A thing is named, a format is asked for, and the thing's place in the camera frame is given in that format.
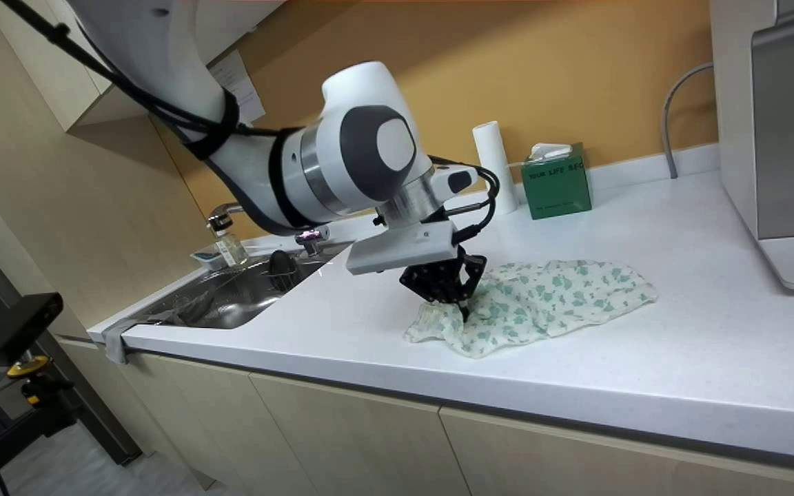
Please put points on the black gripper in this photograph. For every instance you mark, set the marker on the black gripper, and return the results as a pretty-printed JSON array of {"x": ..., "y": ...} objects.
[{"x": 428, "y": 277}]

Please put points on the green floral white cloth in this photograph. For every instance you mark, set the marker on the green floral white cloth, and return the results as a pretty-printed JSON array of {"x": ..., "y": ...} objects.
[{"x": 545, "y": 298}]

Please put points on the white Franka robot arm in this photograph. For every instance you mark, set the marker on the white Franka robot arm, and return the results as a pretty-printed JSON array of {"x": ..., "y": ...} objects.
[{"x": 261, "y": 112}]

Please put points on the white paper roll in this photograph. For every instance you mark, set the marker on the white paper roll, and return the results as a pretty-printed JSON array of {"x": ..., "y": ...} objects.
[{"x": 493, "y": 165}]

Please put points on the green tissue box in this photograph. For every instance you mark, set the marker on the green tissue box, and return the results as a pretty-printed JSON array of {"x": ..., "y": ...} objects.
[{"x": 556, "y": 183}]

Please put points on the chrome sink knob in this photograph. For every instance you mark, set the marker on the chrome sink knob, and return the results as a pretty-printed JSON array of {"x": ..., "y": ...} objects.
[{"x": 311, "y": 240}]

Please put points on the dark sink scrubber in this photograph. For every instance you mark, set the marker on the dark sink scrubber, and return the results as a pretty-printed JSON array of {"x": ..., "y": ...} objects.
[{"x": 284, "y": 265}]

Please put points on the beige base cabinet door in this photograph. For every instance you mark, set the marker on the beige base cabinet door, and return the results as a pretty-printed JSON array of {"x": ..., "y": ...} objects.
[
  {"x": 359, "y": 441},
  {"x": 619, "y": 457},
  {"x": 186, "y": 423}
]

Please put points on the stainless steel sink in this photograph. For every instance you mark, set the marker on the stainless steel sink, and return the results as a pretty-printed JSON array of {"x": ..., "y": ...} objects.
[{"x": 222, "y": 293}]

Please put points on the chrome sink faucet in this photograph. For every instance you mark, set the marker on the chrome sink faucet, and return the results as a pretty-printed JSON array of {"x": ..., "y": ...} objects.
[{"x": 226, "y": 229}]

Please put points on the silver countertop appliance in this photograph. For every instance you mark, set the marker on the silver countertop appliance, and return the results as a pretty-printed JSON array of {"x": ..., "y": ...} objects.
[{"x": 787, "y": 139}]

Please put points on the yellow clamp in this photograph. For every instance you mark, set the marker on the yellow clamp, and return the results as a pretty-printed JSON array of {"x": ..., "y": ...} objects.
[{"x": 29, "y": 375}]

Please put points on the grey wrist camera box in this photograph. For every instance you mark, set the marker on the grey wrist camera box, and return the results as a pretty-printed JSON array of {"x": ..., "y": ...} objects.
[{"x": 406, "y": 245}]

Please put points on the beige wall cabinet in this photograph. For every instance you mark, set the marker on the beige wall cabinet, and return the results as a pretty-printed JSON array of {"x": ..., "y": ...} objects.
[{"x": 57, "y": 63}]

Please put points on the black camera stand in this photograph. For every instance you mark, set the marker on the black camera stand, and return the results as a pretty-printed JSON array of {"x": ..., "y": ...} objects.
[{"x": 2, "y": 368}]

